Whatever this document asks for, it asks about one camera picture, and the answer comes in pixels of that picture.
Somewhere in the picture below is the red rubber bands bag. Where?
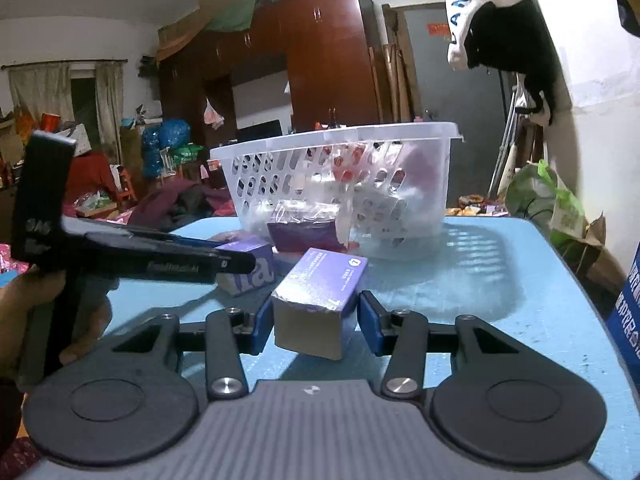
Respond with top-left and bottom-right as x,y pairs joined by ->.
331,143 -> 366,183

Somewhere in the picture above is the black monitor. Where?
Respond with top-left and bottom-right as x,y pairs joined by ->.
236,119 -> 282,143

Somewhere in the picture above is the person left hand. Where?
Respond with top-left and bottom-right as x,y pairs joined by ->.
1,266 -> 113,379

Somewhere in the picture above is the blue plastic bags pile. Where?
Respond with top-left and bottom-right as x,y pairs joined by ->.
141,119 -> 194,179

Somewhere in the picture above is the blue fabric bag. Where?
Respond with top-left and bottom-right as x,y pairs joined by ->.
606,248 -> 640,390

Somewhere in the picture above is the pile of dark clothes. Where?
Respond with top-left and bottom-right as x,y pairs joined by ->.
127,178 -> 235,233

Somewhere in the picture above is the purple cardboard box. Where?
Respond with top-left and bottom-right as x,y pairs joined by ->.
271,248 -> 368,361

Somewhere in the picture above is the green cloth atop wardrobe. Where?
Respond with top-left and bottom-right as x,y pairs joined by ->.
204,0 -> 280,32

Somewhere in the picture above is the dark purple box in bag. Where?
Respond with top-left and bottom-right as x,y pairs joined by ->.
267,200 -> 352,252

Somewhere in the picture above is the beige window curtain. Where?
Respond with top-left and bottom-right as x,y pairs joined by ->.
94,61 -> 124,164

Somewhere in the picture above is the grey metal door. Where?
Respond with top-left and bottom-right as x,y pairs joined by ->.
401,1 -> 514,196

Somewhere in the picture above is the light purple box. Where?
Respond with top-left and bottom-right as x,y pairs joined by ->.
216,232 -> 276,297

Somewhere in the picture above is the white plastic lattice basket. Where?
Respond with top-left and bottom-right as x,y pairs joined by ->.
210,122 -> 460,259

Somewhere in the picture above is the black hanging garment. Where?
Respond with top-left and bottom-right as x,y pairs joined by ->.
464,0 -> 556,122

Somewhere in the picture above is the green and white plastic bag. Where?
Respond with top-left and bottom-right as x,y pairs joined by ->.
504,160 -> 606,278

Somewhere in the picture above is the dark red wooden wardrobe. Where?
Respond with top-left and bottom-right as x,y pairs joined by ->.
160,0 -> 383,148

